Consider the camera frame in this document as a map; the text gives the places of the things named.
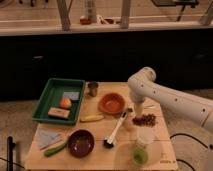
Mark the metal fork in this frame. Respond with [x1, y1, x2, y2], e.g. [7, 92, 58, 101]
[126, 104, 156, 114]

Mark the metal cup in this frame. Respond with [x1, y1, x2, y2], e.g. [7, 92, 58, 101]
[88, 81, 98, 97]

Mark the white handled black brush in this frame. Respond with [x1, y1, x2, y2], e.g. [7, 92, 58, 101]
[103, 112, 127, 149]

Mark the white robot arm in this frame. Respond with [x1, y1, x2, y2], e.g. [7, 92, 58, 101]
[127, 67, 213, 133]

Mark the red object on shelf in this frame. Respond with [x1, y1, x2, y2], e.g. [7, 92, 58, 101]
[79, 16, 92, 25]

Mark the grey folded cloth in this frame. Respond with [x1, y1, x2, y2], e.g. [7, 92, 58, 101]
[35, 129, 62, 150]

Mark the yellow banana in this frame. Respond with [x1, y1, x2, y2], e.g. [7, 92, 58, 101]
[80, 115, 104, 122]

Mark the pile of brown nuts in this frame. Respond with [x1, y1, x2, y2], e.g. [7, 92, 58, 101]
[132, 114, 156, 127]

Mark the orange bowl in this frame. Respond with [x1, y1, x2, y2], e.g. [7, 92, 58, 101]
[98, 93, 125, 115]

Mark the black stand on floor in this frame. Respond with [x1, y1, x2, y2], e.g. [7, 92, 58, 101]
[7, 136, 16, 171]

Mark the green cucumber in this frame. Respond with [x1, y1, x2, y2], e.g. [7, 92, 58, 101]
[43, 142, 67, 157]

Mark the green plastic tray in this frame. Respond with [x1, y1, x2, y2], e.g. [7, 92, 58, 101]
[32, 78, 85, 125]

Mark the dark purple bowl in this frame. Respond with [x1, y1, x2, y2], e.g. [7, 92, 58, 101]
[67, 129, 95, 158]

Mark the clear plastic cup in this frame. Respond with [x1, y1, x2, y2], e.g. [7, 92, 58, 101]
[136, 127, 155, 146]

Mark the blue sponge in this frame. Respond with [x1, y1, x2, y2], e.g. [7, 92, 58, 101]
[62, 92, 80, 101]

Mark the brown wooden block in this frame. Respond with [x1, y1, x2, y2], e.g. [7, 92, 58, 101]
[48, 107, 70, 119]

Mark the black cable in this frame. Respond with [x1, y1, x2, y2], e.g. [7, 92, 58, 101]
[169, 132, 213, 171]

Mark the orange fruit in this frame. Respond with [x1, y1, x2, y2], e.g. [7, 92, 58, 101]
[59, 98, 72, 109]

